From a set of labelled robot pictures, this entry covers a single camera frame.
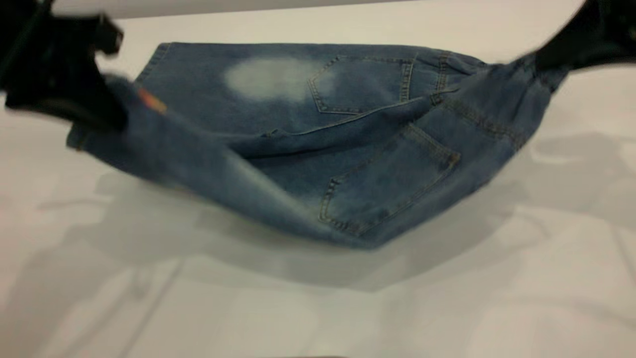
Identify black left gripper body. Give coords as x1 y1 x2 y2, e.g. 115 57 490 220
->
0 0 124 97

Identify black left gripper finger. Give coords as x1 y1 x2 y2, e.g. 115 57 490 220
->
5 75 128 132

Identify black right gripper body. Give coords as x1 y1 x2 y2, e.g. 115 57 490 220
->
579 0 636 70

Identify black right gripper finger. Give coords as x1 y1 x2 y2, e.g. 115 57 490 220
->
534 22 582 71

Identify blue denim pants with basketball print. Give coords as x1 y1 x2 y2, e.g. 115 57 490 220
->
67 42 569 249

